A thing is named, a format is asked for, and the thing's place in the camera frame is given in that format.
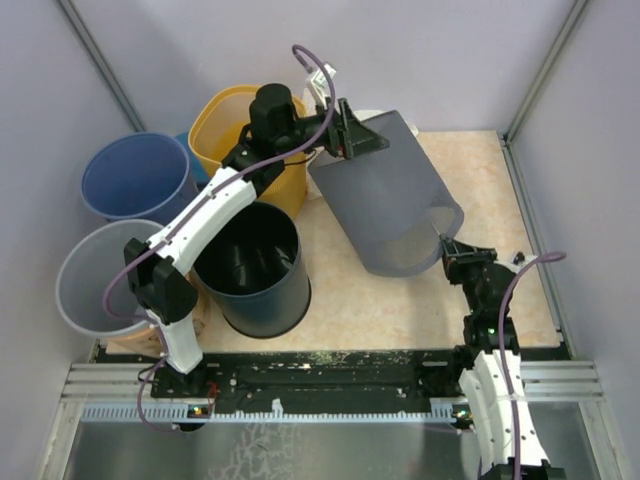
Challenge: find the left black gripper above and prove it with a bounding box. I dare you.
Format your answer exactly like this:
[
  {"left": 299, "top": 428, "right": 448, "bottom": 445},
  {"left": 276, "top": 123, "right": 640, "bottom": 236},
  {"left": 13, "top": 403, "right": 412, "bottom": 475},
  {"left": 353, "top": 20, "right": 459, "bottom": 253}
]
[{"left": 279, "top": 99, "right": 393, "bottom": 163}]

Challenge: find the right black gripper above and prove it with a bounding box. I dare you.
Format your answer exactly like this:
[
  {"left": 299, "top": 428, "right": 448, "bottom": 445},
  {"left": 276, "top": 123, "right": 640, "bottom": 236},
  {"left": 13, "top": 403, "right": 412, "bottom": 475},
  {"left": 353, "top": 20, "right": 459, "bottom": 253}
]
[{"left": 437, "top": 237, "right": 495, "bottom": 314}]

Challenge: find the grey slatted bin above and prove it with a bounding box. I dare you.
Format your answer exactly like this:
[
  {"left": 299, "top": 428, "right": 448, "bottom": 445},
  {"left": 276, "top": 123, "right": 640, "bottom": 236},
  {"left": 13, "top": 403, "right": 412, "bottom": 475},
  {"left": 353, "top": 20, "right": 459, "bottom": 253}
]
[{"left": 308, "top": 111, "right": 464, "bottom": 277}]

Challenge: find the yellow slatted bin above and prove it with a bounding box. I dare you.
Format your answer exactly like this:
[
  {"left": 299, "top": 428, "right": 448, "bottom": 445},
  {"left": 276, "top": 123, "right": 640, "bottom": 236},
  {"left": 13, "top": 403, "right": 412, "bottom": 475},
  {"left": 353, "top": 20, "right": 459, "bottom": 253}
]
[{"left": 188, "top": 85, "right": 308, "bottom": 219}]

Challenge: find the dark navy round bin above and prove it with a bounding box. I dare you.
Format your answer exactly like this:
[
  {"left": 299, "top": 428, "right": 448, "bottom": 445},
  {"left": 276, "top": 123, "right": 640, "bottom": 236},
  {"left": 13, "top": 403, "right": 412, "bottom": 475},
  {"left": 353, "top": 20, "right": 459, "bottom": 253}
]
[{"left": 193, "top": 202, "right": 312, "bottom": 339}]

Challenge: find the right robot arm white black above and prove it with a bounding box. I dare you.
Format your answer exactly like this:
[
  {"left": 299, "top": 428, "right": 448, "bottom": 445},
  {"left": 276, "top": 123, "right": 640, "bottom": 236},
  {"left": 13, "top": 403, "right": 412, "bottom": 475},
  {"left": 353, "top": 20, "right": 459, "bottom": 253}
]
[{"left": 440, "top": 236, "right": 567, "bottom": 479}]

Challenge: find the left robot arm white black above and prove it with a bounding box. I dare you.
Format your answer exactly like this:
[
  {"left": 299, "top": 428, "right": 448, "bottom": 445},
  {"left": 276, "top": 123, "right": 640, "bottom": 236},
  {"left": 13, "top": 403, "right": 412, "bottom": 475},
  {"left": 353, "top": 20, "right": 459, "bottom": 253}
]
[{"left": 123, "top": 83, "right": 389, "bottom": 397}]

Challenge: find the white crumpled cloth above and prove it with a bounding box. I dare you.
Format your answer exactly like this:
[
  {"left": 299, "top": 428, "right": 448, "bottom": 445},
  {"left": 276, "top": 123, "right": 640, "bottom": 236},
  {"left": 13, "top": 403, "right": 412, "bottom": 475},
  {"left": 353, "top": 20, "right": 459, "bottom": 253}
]
[{"left": 355, "top": 109, "right": 419, "bottom": 137}]

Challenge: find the blue round bin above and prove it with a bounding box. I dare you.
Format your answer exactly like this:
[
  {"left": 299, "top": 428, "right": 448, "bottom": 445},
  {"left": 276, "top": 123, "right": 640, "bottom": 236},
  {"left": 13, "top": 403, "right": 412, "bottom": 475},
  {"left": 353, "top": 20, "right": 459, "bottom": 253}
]
[{"left": 81, "top": 132, "right": 210, "bottom": 225}]

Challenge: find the tan printed paper bucket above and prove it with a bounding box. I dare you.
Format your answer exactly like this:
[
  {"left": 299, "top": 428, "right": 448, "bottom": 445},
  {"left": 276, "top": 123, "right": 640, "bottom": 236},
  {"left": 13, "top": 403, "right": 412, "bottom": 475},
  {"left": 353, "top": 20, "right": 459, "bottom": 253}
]
[{"left": 107, "top": 299, "right": 216, "bottom": 357}]

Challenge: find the grey translucent round bin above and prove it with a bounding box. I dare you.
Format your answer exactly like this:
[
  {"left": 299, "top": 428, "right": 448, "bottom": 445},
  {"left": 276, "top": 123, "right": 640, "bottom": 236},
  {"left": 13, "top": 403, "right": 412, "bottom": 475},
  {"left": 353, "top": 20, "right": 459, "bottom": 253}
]
[{"left": 55, "top": 219, "right": 162, "bottom": 339}]

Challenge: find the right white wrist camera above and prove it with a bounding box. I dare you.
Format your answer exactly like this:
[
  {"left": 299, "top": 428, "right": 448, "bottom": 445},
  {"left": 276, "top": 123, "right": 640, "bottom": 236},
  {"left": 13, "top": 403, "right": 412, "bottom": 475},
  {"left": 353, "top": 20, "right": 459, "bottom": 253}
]
[{"left": 510, "top": 251, "right": 526, "bottom": 266}]

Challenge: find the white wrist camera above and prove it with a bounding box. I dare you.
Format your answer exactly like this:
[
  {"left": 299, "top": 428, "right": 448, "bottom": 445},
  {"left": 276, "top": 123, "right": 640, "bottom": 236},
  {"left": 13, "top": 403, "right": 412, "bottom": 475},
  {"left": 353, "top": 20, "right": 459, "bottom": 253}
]
[
  {"left": 510, "top": 251, "right": 526, "bottom": 266},
  {"left": 302, "top": 67, "right": 330, "bottom": 115}
]

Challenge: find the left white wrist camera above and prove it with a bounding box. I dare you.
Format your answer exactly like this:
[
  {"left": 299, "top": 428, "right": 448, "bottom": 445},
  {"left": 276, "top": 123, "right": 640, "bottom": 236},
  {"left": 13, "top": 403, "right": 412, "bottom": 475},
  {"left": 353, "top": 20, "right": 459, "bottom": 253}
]
[{"left": 302, "top": 67, "right": 330, "bottom": 115}]

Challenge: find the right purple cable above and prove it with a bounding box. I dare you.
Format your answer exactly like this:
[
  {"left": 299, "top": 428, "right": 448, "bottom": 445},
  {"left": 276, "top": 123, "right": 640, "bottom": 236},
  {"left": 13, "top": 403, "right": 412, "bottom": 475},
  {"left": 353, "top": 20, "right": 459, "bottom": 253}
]
[{"left": 474, "top": 251, "right": 569, "bottom": 480}]

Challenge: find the white comb cable duct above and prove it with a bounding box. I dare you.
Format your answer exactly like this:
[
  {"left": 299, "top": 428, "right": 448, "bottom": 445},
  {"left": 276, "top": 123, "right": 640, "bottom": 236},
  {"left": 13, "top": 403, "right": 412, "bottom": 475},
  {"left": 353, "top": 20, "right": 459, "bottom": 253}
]
[{"left": 80, "top": 399, "right": 472, "bottom": 425}]

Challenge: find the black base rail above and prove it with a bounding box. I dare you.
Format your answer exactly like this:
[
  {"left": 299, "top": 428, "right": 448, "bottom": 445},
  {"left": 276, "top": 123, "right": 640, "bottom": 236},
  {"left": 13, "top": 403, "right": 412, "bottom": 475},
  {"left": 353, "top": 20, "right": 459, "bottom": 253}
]
[{"left": 94, "top": 344, "right": 571, "bottom": 416}]

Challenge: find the right aluminium corner post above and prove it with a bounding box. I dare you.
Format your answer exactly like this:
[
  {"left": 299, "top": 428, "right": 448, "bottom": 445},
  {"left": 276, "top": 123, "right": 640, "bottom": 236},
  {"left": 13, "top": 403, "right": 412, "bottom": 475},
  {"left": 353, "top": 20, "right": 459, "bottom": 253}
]
[{"left": 503, "top": 0, "right": 591, "bottom": 146}]

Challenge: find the aluminium corner post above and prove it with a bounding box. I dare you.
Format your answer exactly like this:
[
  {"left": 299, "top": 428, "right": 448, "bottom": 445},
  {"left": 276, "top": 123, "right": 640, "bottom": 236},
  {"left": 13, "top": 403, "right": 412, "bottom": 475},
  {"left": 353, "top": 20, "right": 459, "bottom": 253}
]
[
  {"left": 53, "top": 0, "right": 147, "bottom": 132},
  {"left": 503, "top": 0, "right": 591, "bottom": 146}
]

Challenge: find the left aluminium corner post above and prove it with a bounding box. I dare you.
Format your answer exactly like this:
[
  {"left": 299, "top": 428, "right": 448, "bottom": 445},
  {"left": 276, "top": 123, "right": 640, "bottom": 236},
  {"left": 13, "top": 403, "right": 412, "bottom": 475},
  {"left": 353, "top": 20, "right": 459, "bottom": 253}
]
[{"left": 53, "top": 0, "right": 147, "bottom": 132}]

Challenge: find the front aluminium frame rail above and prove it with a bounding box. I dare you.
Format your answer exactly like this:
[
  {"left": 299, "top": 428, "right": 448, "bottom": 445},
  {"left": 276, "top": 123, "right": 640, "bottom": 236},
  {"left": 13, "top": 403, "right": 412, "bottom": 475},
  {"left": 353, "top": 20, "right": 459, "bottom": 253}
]
[{"left": 62, "top": 361, "right": 602, "bottom": 400}]

